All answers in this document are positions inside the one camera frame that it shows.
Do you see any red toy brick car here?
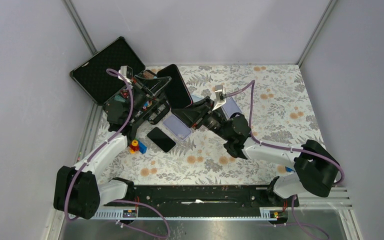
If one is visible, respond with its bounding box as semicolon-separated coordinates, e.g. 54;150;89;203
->
128;139;147;154

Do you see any blue toy car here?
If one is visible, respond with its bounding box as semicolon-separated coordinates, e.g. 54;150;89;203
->
285;167;295;173

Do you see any light blue phone case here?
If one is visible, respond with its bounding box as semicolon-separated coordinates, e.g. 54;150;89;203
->
191;95;202;103

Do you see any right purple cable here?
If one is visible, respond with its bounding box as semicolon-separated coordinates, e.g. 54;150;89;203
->
225;79;346;240

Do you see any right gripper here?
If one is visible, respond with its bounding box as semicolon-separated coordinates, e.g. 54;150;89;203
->
172;96;232;141

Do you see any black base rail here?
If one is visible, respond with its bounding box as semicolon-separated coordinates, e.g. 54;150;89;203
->
104;184;301;220

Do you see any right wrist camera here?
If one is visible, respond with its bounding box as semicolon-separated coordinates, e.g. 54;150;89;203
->
212;84;226;111

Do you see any black poker chip case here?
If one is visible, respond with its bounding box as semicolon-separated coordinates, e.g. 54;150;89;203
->
69;36;171;133

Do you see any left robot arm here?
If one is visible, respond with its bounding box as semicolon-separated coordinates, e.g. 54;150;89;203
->
53;70;172;221

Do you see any black phone without case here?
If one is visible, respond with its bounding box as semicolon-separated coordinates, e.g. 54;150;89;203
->
157;64;193;109

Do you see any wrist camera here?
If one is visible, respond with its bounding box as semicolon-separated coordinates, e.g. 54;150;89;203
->
212;84;226;111
118;65;133;85

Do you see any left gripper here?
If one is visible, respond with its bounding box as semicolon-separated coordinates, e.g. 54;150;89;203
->
126;75;174;122

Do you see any floral table mat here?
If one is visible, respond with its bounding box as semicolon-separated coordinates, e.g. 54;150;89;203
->
98;65;323;185

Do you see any lilac phone case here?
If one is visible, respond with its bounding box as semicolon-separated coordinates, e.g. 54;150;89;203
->
221;97;242;119
163;114;192;141

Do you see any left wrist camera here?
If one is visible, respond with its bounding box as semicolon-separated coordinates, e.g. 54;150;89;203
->
118;65;133;85

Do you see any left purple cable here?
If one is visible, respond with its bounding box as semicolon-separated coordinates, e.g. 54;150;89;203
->
63;68;171;240

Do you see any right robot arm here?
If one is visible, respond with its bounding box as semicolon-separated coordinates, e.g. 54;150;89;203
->
171;97;343;206

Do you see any purple cable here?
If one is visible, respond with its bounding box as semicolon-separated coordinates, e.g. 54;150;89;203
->
63;68;171;240
225;79;346;240

